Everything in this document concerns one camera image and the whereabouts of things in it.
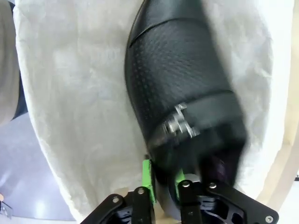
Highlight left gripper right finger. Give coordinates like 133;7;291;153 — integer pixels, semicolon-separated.
175;169;280;224

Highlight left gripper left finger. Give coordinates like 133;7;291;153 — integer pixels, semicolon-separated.
81;159;157;224

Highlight black leather buckle shoe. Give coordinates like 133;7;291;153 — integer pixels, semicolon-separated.
123;0;249;187

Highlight white tissue paper sheet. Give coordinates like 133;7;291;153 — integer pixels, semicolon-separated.
13;0;294;222

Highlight person in beige sweater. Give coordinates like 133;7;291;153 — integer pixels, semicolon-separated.
0;0;31;128

